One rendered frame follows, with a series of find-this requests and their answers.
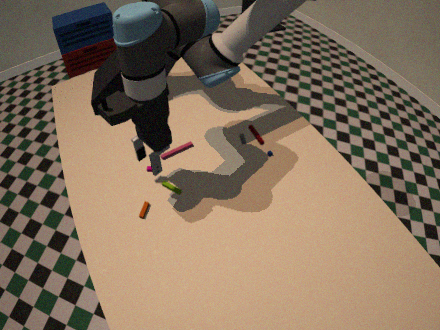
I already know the lime green rod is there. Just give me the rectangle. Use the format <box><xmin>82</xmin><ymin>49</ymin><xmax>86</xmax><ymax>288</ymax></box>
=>
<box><xmin>162</xmin><ymin>181</ymin><xmax>182</xmax><ymax>195</ymax></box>

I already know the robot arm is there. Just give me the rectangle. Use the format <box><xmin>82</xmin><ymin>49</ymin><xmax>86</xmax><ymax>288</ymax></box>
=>
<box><xmin>112</xmin><ymin>0</ymin><xmax>307</xmax><ymax>88</ymax></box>

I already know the dark red rod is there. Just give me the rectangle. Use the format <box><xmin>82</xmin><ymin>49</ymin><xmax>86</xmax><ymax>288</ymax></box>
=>
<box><xmin>249</xmin><ymin>125</ymin><xmax>264</xmax><ymax>145</ymax></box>

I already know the orange rod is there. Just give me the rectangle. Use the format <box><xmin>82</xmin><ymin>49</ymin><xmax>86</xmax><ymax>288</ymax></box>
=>
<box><xmin>139</xmin><ymin>201</ymin><xmax>150</xmax><ymax>219</ymax></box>

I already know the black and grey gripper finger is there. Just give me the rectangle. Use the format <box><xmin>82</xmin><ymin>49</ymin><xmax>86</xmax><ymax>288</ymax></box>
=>
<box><xmin>131</xmin><ymin>135</ymin><xmax>147</xmax><ymax>162</ymax></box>
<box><xmin>149</xmin><ymin>145</ymin><xmax>170</xmax><ymax>176</ymax></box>

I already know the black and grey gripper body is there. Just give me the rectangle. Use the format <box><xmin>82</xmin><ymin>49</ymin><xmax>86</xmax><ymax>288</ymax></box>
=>
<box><xmin>98</xmin><ymin>69</ymin><xmax>172</xmax><ymax>152</ymax></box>

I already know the grey rod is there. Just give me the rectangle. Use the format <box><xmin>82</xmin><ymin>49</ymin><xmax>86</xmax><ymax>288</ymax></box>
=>
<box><xmin>239</xmin><ymin>133</ymin><xmax>246</xmax><ymax>144</ymax></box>

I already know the pink rod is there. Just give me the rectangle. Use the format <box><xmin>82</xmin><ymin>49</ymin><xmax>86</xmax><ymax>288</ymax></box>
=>
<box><xmin>161</xmin><ymin>142</ymin><xmax>193</xmax><ymax>160</ymax></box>

